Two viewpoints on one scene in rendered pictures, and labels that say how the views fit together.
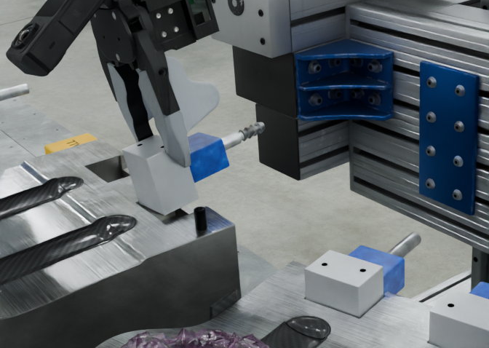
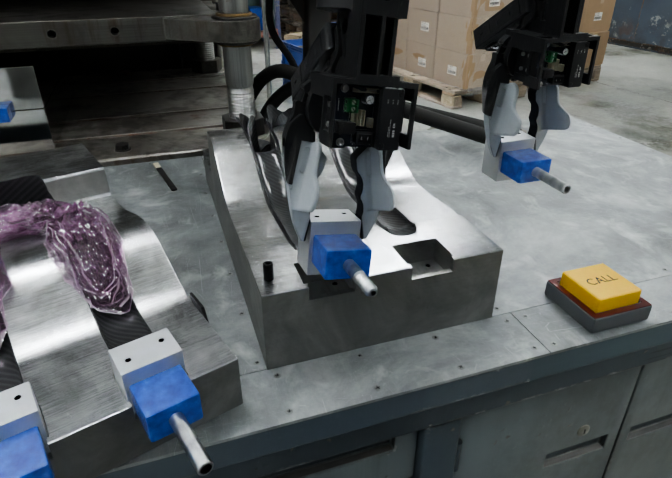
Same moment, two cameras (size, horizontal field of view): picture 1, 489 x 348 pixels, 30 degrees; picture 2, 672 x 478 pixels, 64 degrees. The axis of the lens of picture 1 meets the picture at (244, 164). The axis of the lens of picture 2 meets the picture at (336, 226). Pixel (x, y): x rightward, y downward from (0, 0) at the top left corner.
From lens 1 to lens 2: 0.92 m
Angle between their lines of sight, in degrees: 90
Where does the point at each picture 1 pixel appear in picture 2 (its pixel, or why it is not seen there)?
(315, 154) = not seen: outside the picture
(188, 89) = (308, 179)
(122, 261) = (252, 244)
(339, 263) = (153, 349)
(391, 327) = (80, 389)
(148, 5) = (311, 85)
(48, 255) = not seen: hidden behind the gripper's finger
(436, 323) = (23, 392)
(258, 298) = (195, 326)
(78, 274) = (254, 230)
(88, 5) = (309, 64)
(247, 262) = (354, 390)
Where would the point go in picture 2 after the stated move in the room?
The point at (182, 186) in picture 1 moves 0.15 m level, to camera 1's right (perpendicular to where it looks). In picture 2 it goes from (304, 253) to (244, 360)
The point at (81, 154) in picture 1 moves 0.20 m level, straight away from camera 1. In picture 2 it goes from (463, 238) to (650, 242)
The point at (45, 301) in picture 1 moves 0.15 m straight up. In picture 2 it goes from (234, 220) to (221, 94)
